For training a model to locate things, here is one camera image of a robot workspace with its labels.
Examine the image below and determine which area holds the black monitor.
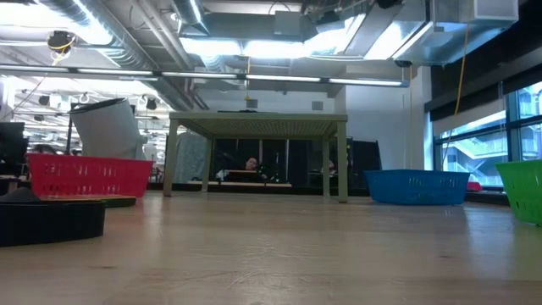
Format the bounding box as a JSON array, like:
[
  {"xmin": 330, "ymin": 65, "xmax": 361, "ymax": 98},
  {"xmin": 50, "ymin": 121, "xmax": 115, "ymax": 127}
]
[{"xmin": 0, "ymin": 121, "xmax": 30, "ymax": 176}]

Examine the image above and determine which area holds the green plastic basket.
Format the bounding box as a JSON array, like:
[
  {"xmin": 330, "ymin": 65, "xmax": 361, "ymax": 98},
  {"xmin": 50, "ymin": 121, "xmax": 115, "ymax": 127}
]
[{"xmin": 494, "ymin": 159, "xmax": 542, "ymax": 225}]

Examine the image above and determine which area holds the person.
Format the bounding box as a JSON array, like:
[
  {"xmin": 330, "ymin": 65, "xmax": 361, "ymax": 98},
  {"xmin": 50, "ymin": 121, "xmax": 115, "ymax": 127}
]
[{"xmin": 218, "ymin": 156, "xmax": 270, "ymax": 183}]

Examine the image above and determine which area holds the long ceiling light bar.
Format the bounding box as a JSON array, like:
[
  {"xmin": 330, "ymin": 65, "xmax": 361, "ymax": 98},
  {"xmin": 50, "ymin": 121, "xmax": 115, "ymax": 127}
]
[{"xmin": 0, "ymin": 63, "xmax": 411, "ymax": 89}]

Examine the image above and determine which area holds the blue plastic basket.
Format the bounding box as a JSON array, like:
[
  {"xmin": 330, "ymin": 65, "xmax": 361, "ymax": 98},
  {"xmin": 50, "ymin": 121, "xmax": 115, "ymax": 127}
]
[{"xmin": 364, "ymin": 169, "xmax": 471, "ymax": 207}]

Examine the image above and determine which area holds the silver rectangular duct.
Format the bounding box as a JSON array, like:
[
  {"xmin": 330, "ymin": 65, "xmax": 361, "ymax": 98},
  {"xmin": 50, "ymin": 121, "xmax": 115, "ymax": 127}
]
[{"xmin": 312, "ymin": 0, "xmax": 520, "ymax": 67}]

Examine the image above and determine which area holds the yellow green crayon box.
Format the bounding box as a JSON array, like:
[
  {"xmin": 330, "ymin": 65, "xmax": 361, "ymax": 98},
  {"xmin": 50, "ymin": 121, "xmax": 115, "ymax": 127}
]
[{"xmin": 40, "ymin": 193, "xmax": 137, "ymax": 209}]

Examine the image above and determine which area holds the pale green metal riser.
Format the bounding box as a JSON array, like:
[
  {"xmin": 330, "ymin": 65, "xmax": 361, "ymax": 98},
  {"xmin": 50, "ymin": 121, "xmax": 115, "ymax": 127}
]
[{"xmin": 163, "ymin": 111, "xmax": 349, "ymax": 204}]

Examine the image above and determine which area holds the silver spiral duct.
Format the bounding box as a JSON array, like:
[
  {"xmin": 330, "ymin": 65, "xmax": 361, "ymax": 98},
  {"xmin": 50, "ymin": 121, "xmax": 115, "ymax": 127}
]
[{"xmin": 37, "ymin": 0, "xmax": 200, "ymax": 111}]

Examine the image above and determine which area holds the red plastic basket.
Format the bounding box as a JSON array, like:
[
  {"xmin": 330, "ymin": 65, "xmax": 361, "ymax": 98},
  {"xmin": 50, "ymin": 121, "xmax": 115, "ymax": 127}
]
[{"xmin": 27, "ymin": 152, "xmax": 154, "ymax": 199}]

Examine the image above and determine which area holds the yellow hanging cable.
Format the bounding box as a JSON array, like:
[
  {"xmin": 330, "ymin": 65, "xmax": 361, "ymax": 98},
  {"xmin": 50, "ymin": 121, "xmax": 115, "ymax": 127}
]
[{"xmin": 451, "ymin": 25, "xmax": 470, "ymax": 118}]

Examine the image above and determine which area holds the white cylinder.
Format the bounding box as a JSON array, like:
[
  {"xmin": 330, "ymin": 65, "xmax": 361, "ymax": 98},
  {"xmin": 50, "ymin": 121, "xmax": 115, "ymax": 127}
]
[{"xmin": 69, "ymin": 97, "xmax": 146, "ymax": 161}]

